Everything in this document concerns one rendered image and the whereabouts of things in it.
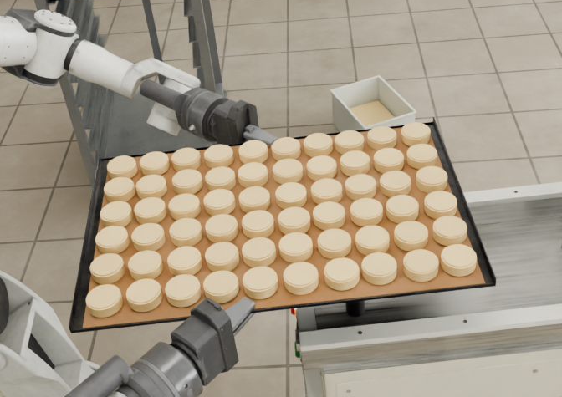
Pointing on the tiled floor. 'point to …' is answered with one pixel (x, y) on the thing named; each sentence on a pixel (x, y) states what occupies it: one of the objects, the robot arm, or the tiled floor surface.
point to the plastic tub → (370, 105)
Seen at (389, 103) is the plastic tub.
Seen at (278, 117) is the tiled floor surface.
